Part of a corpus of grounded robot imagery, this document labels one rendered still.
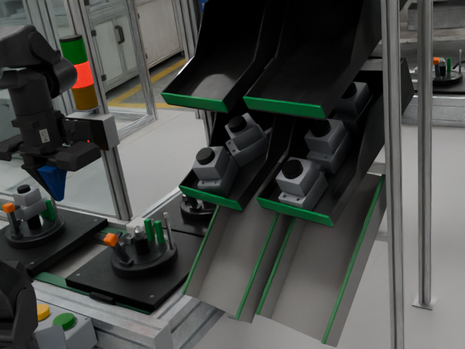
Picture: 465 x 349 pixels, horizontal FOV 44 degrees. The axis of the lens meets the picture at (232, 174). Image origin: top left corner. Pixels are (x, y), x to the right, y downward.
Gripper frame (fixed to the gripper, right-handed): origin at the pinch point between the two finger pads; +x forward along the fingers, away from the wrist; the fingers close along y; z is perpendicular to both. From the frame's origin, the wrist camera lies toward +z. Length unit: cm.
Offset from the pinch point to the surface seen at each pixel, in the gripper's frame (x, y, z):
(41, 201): 20.6, 36.8, 22.1
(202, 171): 0.9, -21.0, 11.7
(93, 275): 28.4, 11.6, 11.5
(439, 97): 29, -26, 137
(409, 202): 39, -33, 81
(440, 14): 81, 76, 552
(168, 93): -11.5, -16.8, 11.9
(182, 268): 28.4, -4.8, 20.3
